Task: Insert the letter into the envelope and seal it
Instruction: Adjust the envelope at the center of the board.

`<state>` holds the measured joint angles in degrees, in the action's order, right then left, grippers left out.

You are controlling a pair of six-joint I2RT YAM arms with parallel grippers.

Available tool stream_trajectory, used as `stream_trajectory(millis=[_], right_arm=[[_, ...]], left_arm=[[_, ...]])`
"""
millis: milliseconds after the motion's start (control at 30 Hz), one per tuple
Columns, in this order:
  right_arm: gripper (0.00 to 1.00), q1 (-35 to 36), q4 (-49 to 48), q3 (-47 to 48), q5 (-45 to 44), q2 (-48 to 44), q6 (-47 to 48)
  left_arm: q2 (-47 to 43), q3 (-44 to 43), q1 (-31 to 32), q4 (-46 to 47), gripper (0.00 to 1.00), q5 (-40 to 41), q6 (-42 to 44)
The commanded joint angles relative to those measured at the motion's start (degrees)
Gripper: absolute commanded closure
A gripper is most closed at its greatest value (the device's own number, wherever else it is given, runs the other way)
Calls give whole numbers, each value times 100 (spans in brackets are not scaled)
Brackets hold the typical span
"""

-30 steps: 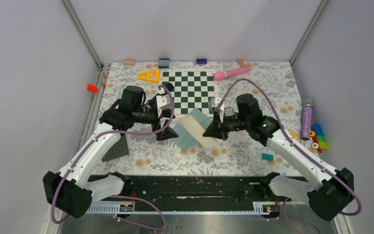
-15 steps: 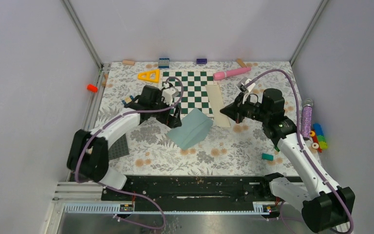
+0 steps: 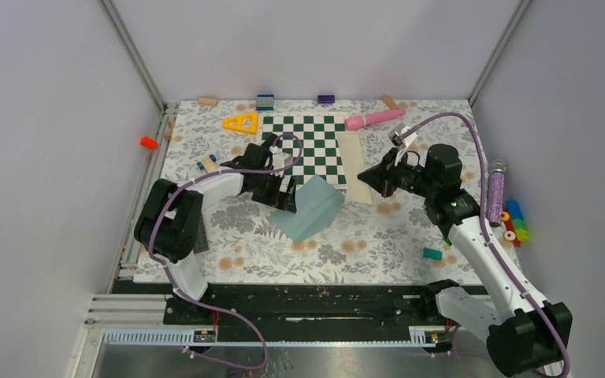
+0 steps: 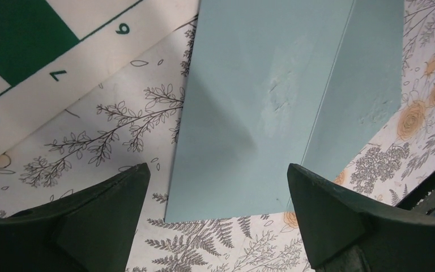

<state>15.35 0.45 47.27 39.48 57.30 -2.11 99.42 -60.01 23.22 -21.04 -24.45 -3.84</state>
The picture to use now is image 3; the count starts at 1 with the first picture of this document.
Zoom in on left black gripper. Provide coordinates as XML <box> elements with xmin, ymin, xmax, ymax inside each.
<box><xmin>253</xmin><ymin>169</ymin><xmax>297</xmax><ymax>213</ymax></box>

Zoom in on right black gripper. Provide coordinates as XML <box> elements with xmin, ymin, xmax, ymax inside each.
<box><xmin>358</xmin><ymin>147</ymin><xmax>438</xmax><ymax>198</ymax></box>

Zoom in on grey-blue envelope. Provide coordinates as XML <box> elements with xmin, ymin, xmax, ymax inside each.
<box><xmin>269</xmin><ymin>176</ymin><xmax>345</xmax><ymax>243</ymax></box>

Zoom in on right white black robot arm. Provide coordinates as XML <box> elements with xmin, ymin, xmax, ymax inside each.
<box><xmin>358</xmin><ymin>144</ymin><xmax>573</xmax><ymax>376</ymax></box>

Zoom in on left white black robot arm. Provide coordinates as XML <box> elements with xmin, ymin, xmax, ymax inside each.
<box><xmin>134</xmin><ymin>135</ymin><xmax>299</xmax><ymax>324</ymax></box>

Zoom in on pink toy microphone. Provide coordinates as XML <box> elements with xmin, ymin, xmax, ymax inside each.
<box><xmin>344</xmin><ymin>109</ymin><xmax>406</xmax><ymax>131</ymax></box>

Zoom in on green white chessboard mat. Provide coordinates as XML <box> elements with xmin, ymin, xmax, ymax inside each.
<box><xmin>260</xmin><ymin>113</ymin><xmax>347</xmax><ymax>190</ymax></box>

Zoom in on floral patterned table mat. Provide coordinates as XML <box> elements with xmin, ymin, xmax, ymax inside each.
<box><xmin>132</xmin><ymin>98</ymin><xmax>528</xmax><ymax>287</ymax></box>

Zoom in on right wooden cylinder peg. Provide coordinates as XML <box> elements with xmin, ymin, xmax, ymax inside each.
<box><xmin>381</xmin><ymin>94</ymin><xmax>399</xmax><ymax>109</ymax></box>

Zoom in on wooden cylinder peg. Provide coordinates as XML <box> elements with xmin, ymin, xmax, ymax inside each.
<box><xmin>381</xmin><ymin>94</ymin><xmax>399</xmax><ymax>109</ymax></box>
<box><xmin>197</xmin><ymin>97</ymin><xmax>218</xmax><ymax>107</ymax></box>

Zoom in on yellow triangle toy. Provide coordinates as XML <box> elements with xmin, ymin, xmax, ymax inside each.
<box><xmin>222</xmin><ymin>113</ymin><xmax>259</xmax><ymax>135</ymax></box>

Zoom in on wooden toy car blue wheels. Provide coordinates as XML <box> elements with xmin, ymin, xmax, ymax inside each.
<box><xmin>196</xmin><ymin>154</ymin><xmax>219</xmax><ymax>172</ymax></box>

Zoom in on teal small block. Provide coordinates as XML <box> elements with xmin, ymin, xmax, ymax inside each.
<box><xmin>423</xmin><ymin>248</ymin><xmax>444</xmax><ymax>261</ymax></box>

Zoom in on purple lego brick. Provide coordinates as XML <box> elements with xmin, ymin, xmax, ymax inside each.
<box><xmin>317</xmin><ymin>94</ymin><xmax>336</xmax><ymax>105</ymax></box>

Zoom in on blue grey lego brick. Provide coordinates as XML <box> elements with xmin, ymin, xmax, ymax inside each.
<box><xmin>254</xmin><ymin>94</ymin><xmax>275</xmax><ymax>111</ymax></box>

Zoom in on grey lego baseplate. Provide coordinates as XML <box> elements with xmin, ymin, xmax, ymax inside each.
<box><xmin>193</xmin><ymin>217</ymin><xmax>210</xmax><ymax>254</ymax></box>

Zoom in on purple glitter microphone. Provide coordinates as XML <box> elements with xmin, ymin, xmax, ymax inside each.
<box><xmin>486</xmin><ymin>159</ymin><xmax>507</xmax><ymax>227</ymax></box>

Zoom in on left wooden cylinder peg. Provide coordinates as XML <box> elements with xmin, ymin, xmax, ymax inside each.
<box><xmin>197</xmin><ymin>97</ymin><xmax>218</xmax><ymax>107</ymax></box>

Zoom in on colourful block toy pile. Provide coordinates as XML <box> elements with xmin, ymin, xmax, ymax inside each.
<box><xmin>501</xmin><ymin>199</ymin><xmax>530</xmax><ymax>246</ymax></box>

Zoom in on orange red small cylinder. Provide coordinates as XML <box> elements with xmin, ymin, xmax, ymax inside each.
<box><xmin>139</xmin><ymin>136</ymin><xmax>159</xmax><ymax>150</ymax></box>

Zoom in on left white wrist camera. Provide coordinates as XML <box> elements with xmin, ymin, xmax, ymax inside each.
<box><xmin>269</xmin><ymin>146</ymin><xmax>293</xmax><ymax>170</ymax></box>

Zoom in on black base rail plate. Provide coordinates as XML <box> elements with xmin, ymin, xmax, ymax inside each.
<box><xmin>113</xmin><ymin>281</ymin><xmax>458</xmax><ymax>343</ymax></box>

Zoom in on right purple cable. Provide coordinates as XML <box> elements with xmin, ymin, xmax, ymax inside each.
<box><xmin>404</xmin><ymin>111</ymin><xmax>572</xmax><ymax>378</ymax></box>

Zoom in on purple cable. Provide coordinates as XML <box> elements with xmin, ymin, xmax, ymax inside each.
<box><xmin>147</xmin><ymin>132</ymin><xmax>305</xmax><ymax>372</ymax></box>
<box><xmin>404</xmin><ymin>111</ymin><xmax>572</xmax><ymax>378</ymax></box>

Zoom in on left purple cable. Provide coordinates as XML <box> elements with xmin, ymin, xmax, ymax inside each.
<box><xmin>147</xmin><ymin>132</ymin><xmax>305</xmax><ymax>372</ymax></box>

